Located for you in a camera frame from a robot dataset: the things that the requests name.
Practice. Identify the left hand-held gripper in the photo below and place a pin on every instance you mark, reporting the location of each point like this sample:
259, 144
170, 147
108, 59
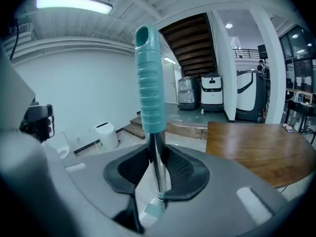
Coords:
39, 121

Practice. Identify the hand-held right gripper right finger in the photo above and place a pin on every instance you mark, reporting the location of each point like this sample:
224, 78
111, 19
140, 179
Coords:
212, 196

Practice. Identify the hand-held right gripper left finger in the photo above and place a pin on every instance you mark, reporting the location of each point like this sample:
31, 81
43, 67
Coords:
81, 191

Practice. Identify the white trash bin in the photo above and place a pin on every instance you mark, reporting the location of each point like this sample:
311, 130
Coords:
107, 136

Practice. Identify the wooden table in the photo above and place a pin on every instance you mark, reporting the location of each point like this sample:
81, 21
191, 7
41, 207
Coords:
256, 149

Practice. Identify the wooden step platform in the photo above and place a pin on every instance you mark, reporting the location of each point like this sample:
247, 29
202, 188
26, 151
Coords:
182, 128

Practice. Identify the white service robot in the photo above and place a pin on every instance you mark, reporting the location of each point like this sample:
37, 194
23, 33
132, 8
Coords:
211, 92

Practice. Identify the plastic wrapped service robot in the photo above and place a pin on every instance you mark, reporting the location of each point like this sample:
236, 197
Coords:
187, 92

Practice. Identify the large white black machine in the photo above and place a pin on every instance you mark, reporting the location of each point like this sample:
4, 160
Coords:
249, 95

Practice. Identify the white door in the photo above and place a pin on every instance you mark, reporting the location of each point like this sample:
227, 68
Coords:
170, 85

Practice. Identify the long ceiling light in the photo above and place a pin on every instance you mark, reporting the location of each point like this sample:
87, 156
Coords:
74, 5

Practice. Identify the black side table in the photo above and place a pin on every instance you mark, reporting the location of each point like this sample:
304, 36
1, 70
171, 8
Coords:
300, 110

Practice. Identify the black metal railing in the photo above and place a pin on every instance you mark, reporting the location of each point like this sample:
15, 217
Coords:
245, 53

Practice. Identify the wooden staircase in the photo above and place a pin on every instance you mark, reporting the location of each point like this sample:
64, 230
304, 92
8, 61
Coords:
192, 46

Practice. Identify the black loudspeaker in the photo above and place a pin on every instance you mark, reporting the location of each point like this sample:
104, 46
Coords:
262, 51

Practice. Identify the round ceiling lamp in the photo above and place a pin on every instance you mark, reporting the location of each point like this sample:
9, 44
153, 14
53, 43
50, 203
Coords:
228, 25

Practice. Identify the white wall air vent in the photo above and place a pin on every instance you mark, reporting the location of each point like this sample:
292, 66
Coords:
24, 28

